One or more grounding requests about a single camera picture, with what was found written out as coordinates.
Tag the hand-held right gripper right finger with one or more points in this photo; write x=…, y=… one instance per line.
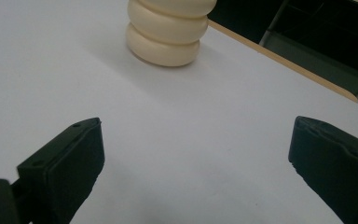
x=335, y=165

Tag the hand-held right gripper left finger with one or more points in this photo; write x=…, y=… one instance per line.
x=71, y=161

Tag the cream ribbed wooden pen holder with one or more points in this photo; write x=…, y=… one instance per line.
x=167, y=34

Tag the aluminium floor rail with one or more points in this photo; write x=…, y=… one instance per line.
x=320, y=62

